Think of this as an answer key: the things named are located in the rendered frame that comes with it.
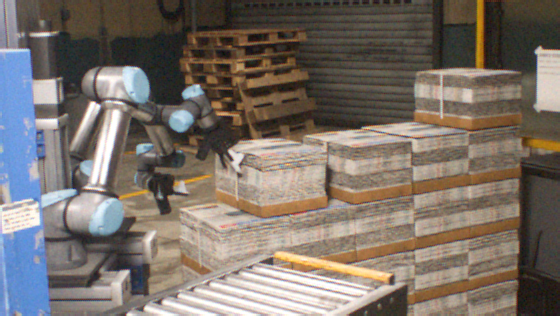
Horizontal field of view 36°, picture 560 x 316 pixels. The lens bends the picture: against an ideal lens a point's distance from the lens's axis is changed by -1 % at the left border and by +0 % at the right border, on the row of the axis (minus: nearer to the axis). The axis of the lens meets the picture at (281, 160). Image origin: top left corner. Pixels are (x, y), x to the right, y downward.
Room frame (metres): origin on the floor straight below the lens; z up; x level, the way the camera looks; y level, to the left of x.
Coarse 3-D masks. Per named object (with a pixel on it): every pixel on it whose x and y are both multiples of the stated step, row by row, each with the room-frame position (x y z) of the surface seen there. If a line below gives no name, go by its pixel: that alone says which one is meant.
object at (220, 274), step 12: (240, 264) 2.63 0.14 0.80; (252, 264) 2.64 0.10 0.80; (204, 276) 2.52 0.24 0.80; (216, 276) 2.52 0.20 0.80; (168, 288) 2.41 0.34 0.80; (180, 288) 2.41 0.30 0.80; (192, 288) 2.43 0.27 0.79; (144, 300) 2.31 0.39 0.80; (156, 300) 2.32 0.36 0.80; (108, 312) 2.22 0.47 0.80; (120, 312) 2.22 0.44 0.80
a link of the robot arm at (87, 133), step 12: (96, 108) 3.33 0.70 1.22; (84, 120) 3.30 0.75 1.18; (96, 120) 3.30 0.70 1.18; (84, 132) 3.26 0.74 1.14; (96, 132) 3.29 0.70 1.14; (72, 144) 3.24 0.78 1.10; (84, 144) 3.23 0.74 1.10; (72, 156) 3.18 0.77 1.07; (84, 156) 3.22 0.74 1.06; (72, 168) 3.13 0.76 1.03
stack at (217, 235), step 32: (448, 192) 3.51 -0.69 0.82; (192, 224) 3.20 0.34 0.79; (224, 224) 3.04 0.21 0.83; (256, 224) 3.05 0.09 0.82; (288, 224) 3.12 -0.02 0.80; (320, 224) 3.19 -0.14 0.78; (352, 224) 3.27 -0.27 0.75; (384, 224) 3.35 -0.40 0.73; (416, 224) 3.43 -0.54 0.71; (448, 224) 3.51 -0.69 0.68; (192, 256) 3.21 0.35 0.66; (224, 256) 2.99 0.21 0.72; (320, 256) 3.20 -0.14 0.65; (384, 256) 3.35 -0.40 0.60; (416, 256) 3.42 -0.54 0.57; (448, 256) 3.51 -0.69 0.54; (416, 288) 3.42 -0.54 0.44
